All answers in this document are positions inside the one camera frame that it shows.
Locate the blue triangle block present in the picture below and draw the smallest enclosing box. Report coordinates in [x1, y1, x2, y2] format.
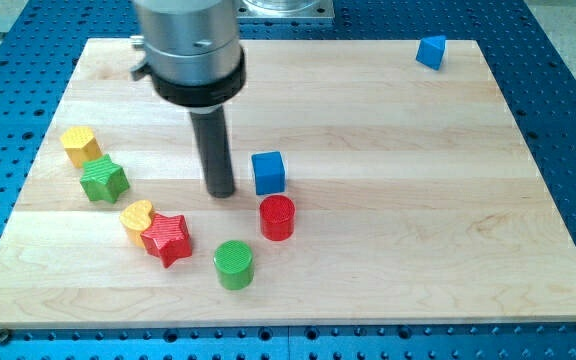
[415, 35, 447, 71]

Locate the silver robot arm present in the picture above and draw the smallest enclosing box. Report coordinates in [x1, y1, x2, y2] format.
[131, 0, 246, 108]

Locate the blue cube block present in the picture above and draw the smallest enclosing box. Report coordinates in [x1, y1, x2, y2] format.
[251, 151, 286, 195]

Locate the red cylinder block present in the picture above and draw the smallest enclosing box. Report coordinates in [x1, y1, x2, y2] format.
[259, 195, 296, 241]

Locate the wooden board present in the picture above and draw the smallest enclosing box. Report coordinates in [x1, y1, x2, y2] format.
[0, 39, 576, 329]

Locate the green cylinder block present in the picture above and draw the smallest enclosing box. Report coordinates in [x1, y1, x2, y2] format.
[213, 240, 254, 290]

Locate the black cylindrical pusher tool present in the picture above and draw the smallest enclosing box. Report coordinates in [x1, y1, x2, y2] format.
[190, 105, 235, 198]

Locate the red star block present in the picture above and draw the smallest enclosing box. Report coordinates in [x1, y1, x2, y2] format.
[141, 213, 193, 268]

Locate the yellow heart block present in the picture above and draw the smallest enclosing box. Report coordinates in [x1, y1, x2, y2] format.
[119, 200, 155, 248]

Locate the green star block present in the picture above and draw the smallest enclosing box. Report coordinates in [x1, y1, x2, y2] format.
[80, 154, 130, 203]

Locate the yellow hexagon block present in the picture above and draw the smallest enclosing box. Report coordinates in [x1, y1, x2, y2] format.
[60, 126, 102, 168]

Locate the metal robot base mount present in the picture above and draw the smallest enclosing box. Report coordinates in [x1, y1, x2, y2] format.
[234, 0, 335, 22]

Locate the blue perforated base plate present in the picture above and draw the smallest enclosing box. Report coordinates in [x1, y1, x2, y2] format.
[0, 1, 576, 359]

